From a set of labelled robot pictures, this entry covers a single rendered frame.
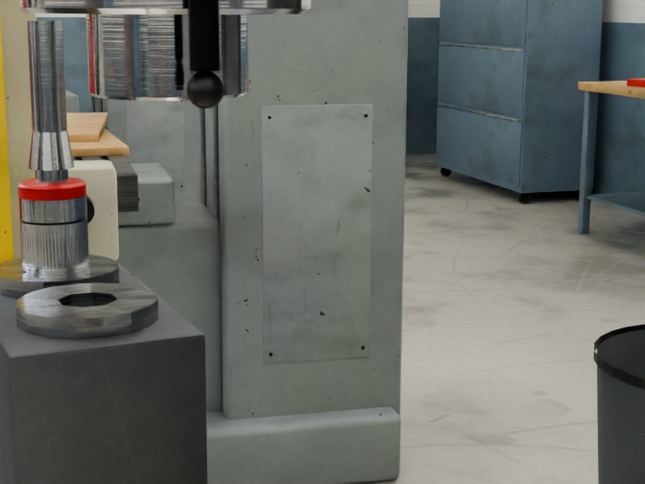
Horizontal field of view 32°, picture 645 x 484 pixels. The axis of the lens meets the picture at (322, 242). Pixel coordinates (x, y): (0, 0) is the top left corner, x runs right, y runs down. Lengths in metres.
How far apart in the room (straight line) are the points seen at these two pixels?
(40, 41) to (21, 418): 0.26
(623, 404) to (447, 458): 1.23
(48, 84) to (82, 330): 0.19
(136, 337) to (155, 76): 0.39
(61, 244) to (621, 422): 1.61
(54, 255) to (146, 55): 0.50
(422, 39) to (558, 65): 2.70
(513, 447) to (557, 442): 0.14
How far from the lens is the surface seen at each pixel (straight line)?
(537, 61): 7.59
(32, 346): 0.69
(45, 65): 0.80
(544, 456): 3.46
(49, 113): 0.80
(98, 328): 0.70
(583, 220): 6.74
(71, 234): 0.81
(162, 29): 0.32
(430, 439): 3.54
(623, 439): 2.28
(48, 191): 0.80
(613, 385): 2.26
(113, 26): 0.33
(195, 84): 0.29
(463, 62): 8.39
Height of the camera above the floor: 1.31
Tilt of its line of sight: 12 degrees down
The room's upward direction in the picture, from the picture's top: straight up
